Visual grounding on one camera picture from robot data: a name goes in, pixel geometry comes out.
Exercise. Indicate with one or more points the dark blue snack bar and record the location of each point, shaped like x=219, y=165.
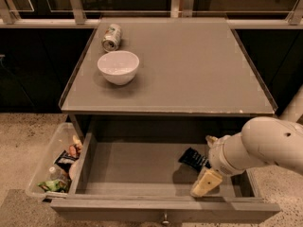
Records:
x=191, y=157

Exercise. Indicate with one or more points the metal railing with glass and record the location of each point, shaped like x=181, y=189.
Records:
x=86, y=12

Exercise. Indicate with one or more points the red orange snack packet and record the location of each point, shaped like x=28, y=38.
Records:
x=75, y=148

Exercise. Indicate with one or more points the green snack bag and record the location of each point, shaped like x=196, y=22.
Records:
x=54, y=186

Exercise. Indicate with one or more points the grey cabinet with counter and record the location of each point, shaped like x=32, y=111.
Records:
x=188, y=67

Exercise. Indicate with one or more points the black snack packet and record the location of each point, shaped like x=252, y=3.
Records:
x=65, y=161

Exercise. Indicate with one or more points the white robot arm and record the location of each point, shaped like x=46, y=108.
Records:
x=262, y=141

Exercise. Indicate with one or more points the crushed soda can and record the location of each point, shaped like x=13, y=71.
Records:
x=112, y=38

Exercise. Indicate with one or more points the white ceramic bowl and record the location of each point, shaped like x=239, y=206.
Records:
x=118, y=67

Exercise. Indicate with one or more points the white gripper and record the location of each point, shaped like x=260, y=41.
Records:
x=217, y=156

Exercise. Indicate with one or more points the open grey top drawer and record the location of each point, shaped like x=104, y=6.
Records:
x=141, y=181

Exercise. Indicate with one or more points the metal drawer knob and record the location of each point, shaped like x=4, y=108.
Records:
x=165, y=221

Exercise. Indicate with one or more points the clear plastic bottle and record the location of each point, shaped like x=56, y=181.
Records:
x=58, y=174

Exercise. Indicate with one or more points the clear plastic bin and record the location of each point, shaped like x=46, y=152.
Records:
x=60, y=141

